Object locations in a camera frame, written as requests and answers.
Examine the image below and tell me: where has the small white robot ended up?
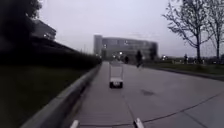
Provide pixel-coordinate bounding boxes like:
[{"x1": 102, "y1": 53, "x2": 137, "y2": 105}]
[{"x1": 108, "y1": 60, "x2": 125, "y2": 89}]

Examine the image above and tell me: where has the person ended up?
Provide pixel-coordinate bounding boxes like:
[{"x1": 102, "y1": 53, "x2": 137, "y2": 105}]
[
  {"x1": 123, "y1": 55, "x2": 130, "y2": 65},
  {"x1": 134, "y1": 49, "x2": 144, "y2": 69}
]

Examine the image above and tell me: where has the large grey building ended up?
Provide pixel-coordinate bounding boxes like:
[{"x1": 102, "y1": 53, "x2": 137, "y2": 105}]
[{"x1": 93, "y1": 34, "x2": 159, "y2": 62}]

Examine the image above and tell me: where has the grey paved path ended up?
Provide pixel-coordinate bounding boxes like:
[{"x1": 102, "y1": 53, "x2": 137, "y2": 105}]
[{"x1": 63, "y1": 60, "x2": 224, "y2": 128}]

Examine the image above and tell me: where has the grey stone kerb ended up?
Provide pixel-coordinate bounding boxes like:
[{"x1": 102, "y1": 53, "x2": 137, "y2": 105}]
[{"x1": 19, "y1": 63, "x2": 102, "y2": 128}]

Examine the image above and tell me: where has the dark hedge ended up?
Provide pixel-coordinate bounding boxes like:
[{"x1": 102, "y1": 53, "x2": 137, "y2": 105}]
[{"x1": 0, "y1": 39, "x2": 102, "y2": 71}]

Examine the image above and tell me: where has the robot's own part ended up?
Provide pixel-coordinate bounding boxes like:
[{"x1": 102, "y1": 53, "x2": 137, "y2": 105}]
[
  {"x1": 133, "y1": 117, "x2": 145, "y2": 128},
  {"x1": 69, "y1": 119, "x2": 80, "y2": 128}
]

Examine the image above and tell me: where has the grass verge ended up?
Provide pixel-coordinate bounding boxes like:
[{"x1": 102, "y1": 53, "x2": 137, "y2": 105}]
[{"x1": 143, "y1": 62, "x2": 224, "y2": 76}]

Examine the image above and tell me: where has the grey building with windows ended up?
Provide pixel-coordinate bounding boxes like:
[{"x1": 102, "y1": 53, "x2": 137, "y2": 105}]
[{"x1": 31, "y1": 19, "x2": 58, "y2": 43}]

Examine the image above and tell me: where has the dark grass strip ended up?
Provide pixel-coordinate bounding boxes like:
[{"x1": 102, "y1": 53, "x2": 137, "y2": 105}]
[{"x1": 0, "y1": 64, "x2": 98, "y2": 128}]

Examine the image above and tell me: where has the dark kerb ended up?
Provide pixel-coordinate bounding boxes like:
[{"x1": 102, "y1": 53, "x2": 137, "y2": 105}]
[{"x1": 146, "y1": 65, "x2": 224, "y2": 82}]

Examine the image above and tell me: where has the bare tree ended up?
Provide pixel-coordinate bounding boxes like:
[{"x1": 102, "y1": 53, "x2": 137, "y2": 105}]
[
  {"x1": 203, "y1": 0, "x2": 224, "y2": 63},
  {"x1": 162, "y1": 0, "x2": 214, "y2": 64}
]

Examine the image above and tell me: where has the dark leafy tree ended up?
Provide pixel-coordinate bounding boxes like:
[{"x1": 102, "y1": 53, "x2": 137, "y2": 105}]
[{"x1": 0, "y1": 0, "x2": 43, "y2": 51}]

